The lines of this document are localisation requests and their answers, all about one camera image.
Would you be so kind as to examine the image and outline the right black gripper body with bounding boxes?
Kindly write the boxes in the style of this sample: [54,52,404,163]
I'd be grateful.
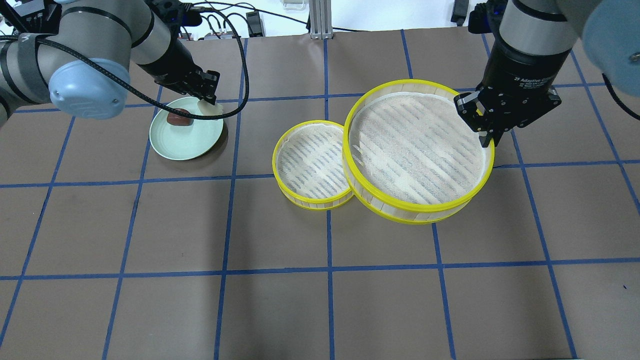
[473,42,562,132]

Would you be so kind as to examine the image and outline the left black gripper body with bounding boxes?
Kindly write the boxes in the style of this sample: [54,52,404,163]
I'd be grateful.
[152,64,221,105]

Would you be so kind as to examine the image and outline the white bun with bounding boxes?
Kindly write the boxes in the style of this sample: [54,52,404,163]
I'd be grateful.
[196,99,224,117]

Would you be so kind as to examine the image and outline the brown bun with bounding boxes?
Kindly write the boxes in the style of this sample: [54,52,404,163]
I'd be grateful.
[166,112,194,126]

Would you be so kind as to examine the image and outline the yellow steamer layer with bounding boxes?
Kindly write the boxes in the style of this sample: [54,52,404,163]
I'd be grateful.
[271,120,354,211]
[342,79,495,224]

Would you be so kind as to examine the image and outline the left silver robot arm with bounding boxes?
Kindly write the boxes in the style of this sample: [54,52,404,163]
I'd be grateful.
[1,0,220,125]

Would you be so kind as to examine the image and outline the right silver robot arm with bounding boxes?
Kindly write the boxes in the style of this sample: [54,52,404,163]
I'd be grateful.
[454,0,640,148]

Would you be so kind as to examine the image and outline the light green plate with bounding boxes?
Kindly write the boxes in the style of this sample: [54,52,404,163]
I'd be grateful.
[149,96,224,161]

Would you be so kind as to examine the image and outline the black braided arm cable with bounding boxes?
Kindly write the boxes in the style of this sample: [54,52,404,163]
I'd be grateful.
[34,2,250,120]

